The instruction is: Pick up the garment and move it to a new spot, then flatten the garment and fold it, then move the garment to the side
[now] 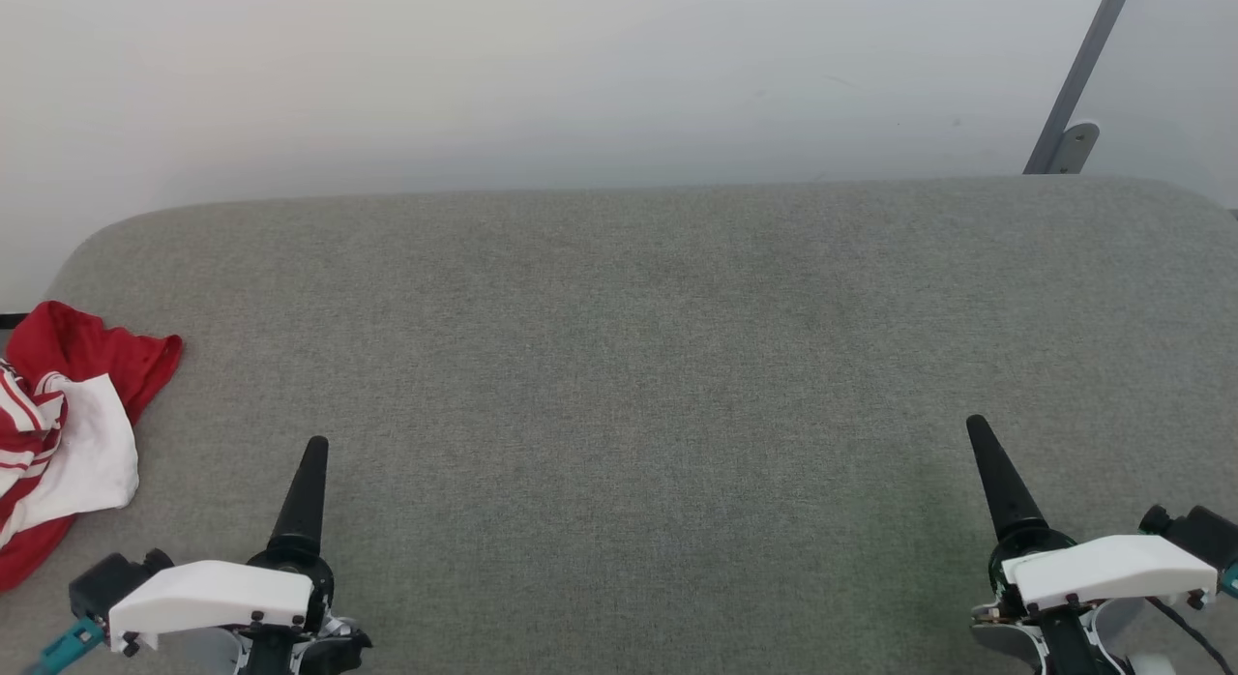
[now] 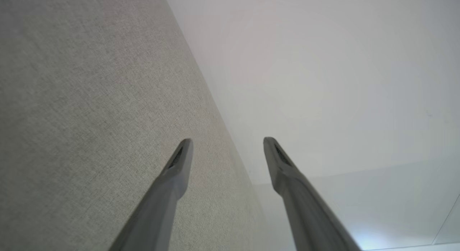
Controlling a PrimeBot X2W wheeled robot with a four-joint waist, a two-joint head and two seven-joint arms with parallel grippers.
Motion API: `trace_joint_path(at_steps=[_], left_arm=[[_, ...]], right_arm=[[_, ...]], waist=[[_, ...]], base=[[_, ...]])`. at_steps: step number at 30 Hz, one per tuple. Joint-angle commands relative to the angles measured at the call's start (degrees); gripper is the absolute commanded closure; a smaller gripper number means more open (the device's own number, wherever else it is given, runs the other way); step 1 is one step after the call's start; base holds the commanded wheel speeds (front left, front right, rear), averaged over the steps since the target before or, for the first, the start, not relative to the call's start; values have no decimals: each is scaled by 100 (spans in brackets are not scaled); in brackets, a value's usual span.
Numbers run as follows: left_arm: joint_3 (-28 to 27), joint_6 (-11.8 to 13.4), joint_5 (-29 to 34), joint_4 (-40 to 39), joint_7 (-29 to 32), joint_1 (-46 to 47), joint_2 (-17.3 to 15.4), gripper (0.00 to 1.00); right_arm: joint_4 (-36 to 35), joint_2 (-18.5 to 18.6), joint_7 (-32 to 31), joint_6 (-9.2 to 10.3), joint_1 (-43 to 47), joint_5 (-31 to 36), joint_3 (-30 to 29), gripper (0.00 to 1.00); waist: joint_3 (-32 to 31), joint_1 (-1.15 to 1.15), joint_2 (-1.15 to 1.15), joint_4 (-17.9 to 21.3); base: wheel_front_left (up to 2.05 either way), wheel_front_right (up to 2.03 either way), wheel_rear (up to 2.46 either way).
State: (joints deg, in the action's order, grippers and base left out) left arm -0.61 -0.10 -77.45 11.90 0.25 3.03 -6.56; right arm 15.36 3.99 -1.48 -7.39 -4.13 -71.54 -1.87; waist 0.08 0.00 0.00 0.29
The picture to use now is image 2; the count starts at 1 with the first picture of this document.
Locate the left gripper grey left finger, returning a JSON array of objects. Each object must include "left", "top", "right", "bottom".
[{"left": 109, "top": 138, "right": 194, "bottom": 251}]

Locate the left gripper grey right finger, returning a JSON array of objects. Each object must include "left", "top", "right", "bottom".
[{"left": 263, "top": 137, "right": 362, "bottom": 251}]

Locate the grey fabric sofa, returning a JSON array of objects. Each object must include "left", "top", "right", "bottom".
[{"left": 0, "top": 0, "right": 299, "bottom": 251}]

